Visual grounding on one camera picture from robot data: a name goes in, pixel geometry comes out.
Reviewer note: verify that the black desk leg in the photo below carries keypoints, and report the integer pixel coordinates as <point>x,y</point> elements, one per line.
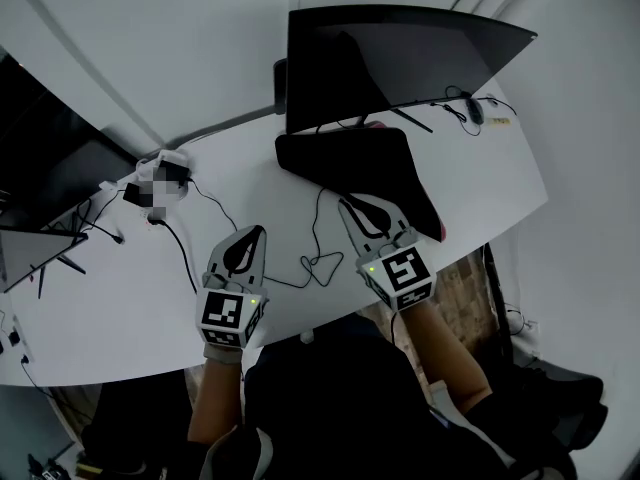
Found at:
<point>497,298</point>

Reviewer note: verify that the black desk mat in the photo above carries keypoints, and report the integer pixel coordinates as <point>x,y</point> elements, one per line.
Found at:
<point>350,163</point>

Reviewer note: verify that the small grey screen on stand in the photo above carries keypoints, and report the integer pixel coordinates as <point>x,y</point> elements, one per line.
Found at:
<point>30,253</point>

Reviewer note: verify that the small yellow label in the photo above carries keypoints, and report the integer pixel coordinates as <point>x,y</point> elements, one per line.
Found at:
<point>499,121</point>

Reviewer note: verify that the person's black clothing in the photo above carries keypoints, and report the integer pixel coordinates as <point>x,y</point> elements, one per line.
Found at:
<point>325,398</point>

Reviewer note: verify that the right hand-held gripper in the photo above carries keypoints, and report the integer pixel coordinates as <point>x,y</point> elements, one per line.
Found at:
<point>400,273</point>

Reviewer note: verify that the black power adapter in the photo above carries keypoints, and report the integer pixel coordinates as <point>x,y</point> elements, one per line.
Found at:
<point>133,194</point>

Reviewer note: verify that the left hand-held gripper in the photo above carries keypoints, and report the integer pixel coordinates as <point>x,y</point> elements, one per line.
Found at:
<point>227,313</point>

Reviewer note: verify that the large dark monitor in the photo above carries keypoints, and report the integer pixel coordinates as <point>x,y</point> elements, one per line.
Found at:
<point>45,143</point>

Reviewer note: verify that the person's left forearm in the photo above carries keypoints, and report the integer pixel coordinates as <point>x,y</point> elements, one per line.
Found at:
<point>217,398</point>

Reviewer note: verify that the black computer monitor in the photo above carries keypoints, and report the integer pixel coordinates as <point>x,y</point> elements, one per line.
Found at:
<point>400,63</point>

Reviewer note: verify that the person's right forearm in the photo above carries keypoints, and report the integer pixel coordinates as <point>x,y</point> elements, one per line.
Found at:
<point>445,353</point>

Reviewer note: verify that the white power strip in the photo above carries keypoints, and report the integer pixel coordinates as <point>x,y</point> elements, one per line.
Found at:
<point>172,158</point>

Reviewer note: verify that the black monitor mount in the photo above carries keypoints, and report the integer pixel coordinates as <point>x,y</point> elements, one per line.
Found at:
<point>279,85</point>

